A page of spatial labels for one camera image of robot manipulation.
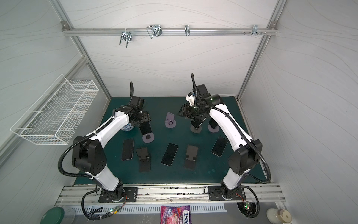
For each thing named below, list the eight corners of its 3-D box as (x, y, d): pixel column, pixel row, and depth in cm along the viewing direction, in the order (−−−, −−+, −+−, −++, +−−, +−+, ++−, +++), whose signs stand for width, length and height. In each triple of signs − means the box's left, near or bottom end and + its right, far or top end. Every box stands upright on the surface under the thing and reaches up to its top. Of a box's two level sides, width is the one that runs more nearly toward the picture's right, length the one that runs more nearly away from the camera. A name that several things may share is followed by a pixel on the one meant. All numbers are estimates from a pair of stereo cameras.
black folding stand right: (183, 167, 84) (184, 161, 76) (187, 151, 90) (187, 144, 82) (194, 170, 83) (196, 164, 75) (197, 153, 90) (198, 146, 81)
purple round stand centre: (166, 127, 103) (164, 119, 95) (168, 120, 107) (167, 112, 99) (174, 129, 102) (173, 121, 94) (176, 122, 106) (176, 113, 98)
